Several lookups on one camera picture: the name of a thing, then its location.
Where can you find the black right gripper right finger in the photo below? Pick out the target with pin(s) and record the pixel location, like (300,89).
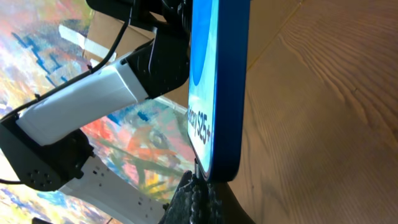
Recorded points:
(218,204)

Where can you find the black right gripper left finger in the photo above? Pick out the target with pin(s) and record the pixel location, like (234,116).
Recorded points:
(178,211)

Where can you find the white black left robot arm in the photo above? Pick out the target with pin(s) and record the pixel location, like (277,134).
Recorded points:
(43,140)

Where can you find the blue Galaxy smartphone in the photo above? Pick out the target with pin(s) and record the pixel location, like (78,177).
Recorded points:
(218,58)

